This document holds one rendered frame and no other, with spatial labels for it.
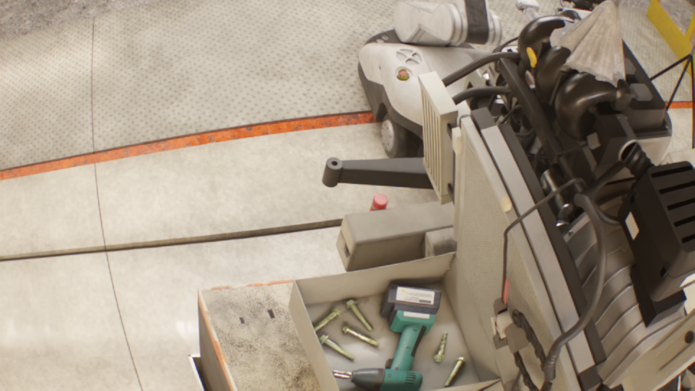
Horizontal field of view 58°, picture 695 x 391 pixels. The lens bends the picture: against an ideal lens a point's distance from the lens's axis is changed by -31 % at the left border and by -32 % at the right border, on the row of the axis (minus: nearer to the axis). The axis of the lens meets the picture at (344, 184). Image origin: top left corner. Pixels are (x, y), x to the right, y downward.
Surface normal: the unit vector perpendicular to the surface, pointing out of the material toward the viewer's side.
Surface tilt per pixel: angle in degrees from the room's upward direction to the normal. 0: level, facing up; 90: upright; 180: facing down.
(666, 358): 57
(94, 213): 0
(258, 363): 0
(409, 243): 90
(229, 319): 0
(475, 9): 47
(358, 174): 90
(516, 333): 23
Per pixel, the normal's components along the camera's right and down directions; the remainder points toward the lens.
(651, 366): -0.69, -0.25
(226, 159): 0.18, -0.64
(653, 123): 0.33, 0.62
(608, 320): -0.88, 0.24
